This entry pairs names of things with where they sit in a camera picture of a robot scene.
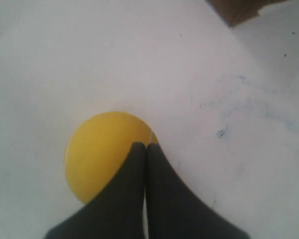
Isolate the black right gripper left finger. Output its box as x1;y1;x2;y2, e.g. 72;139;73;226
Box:
45;142;146;239

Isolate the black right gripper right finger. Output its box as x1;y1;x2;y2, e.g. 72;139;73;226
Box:
146;143;249;239

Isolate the yellow tennis ball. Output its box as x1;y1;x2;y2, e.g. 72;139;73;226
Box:
63;112;158;204

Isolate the open printed cardboard box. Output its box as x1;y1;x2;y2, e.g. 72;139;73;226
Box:
207;0;291;27

